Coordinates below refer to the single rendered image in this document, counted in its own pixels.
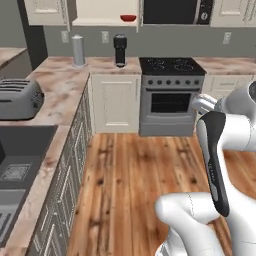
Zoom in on grey cylinder canister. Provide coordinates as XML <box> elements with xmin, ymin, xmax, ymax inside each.
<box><xmin>71</xmin><ymin>33</ymin><xmax>88</xmax><ymax>68</ymax></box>

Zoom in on grey oven door handle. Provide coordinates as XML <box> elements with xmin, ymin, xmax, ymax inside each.
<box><xmin>145</xmin><ymin>87</ymin><xmax>201</xmax><ymax>93</ymax></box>

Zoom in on grey toaster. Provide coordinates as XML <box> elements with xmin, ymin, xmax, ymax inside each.
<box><xmin>0</xmin><ymin>78</ymin><xmax>46</xmax><ymax>121</ymax></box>

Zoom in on cream base cupboard door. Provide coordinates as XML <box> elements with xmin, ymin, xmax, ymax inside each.
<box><xmin>91</xmin><ymin>74</ymin><xmax>142</xmax><ymax>135</ymax></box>

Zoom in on dark grey sink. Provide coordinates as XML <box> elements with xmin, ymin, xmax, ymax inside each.
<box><xmin>0</xmin><ymin>125</ymin><xmax>59</xmax><ymax>248</ymax></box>

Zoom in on grey oven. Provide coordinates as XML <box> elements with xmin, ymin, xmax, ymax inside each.
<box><xmin>138</xmin><ymin>74</ymin><xmax>205</xmax><ymax>138</ymax></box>

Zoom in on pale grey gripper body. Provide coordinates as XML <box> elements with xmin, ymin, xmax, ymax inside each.
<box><xmin>191</xmin><ymin>93</ymin><xmax>218</xmax><ymax>115</ymax></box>

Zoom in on cream base drawer run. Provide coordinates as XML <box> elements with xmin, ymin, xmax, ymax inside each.
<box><xmin>202</xmin><ymin>74</ymin><xmax>256</xmax><ymax>102</ymax></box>

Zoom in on grey base cupboard run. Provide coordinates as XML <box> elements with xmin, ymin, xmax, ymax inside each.
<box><xmin>25</xmin><ymin>75</ymin><xmax>96</xmax><ymax>256</ymax></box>

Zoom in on black hob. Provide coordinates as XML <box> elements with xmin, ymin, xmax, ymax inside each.
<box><xmin>138</xmin><ymin>56</ymin><xmax>207</xmax><ymax>76</ymax></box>

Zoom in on black coffee grinder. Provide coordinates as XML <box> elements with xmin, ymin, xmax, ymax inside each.
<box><xmin>112</xmin><ymin>33</ymin><xmax>128</xmax><ymax>69</ymax></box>

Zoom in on black microwave oven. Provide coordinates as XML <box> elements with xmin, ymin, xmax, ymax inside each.
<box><xmin>142</xmin><ymin>0</ymin><xmax>215</xmax><ymax>26</ymax></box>

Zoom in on red bowl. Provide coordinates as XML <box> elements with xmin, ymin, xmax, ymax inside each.
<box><xmin>119</xmin><ymin>14</ymin><xmax>138</xmax><ymax>23</ymax></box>

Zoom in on cream wall cupboard run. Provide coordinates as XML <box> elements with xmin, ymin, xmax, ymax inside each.
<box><xmin>210</xmin><ymin>0</ymin><xmax>256</xmax><ymax>29</ymax></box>

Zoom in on cream wall cupboard door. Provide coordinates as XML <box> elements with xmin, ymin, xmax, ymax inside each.
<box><xmin>23</xmin><ymin>0</ymin><xmax>70</xmax><ymax>27</ymax></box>

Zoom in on open cream wall cupboard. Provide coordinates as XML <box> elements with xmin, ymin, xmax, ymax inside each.
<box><xmin>71</xmin><ymin>0</ymin><xmax>141</xmax><ymax>28</ymax></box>

